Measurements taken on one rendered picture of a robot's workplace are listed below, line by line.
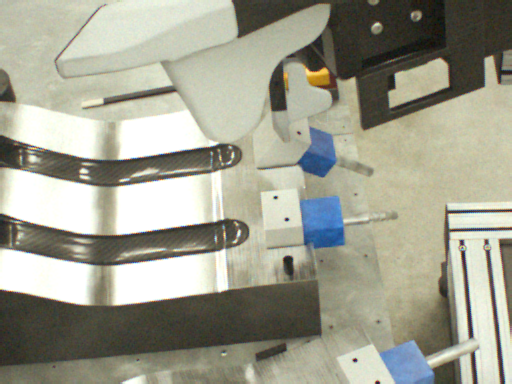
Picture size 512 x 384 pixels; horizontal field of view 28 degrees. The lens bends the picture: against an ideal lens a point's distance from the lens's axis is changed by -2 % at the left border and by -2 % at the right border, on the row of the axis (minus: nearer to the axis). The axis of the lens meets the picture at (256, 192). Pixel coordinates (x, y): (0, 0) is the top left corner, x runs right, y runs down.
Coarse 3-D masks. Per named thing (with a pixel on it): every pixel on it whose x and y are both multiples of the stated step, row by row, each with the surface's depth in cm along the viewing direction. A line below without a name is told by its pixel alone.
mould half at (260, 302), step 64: (0, 128) 109; (64, 128) 112; (128, 128) 114; (192, 128) 113; (256, 128) 111; (0, 192) 103; (64, 192) 106; (128, 192) 108; (192, 192) 106; (256, 192) 105; (0, 256) 97; (192, 256) 100; (256, 256) 99; (0, 320) 98; (64, 320) 99; (128, 320) 99; (192, 320) 100; (256, 320) 101; (320, 320) 101
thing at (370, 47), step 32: (384, 0) 36; (416, 0) 36; (448, 0) 35; (480, 0) 36; (352, 32) 36; (384, 32) 37; (416, 32) 37; (448, 32) 36; (480, 32) 37; (320, 64) 40; (352, 64) 37; (384, 64) 36; (416, 64) 36; (448, 64) 37; (480, 64) 38; (384, 96) 37; (448, 96) 38
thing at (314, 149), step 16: (272, 128) 106; (304, 128) 106; (256, 144) 109; (272, 144) 105; (288, 144) 105; (304, 144) 105; (320, 144) 108; (256, 160) 107; (272, 160) 106; (288, 160) 107; (304, 160) 107; (320, 160) 107; (336, 160) 109; (352, 160) 111; (320, 176) 109; (368, 176) 112
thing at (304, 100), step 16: (288, 64) 97; (288, 80) 98; (304, 80) 98; (288, 96) 98; (304, 96) 99; (320, 96) 99; (272, 112) 99; (288, 112) 99; (304, 112) 100; (288, 128) 100
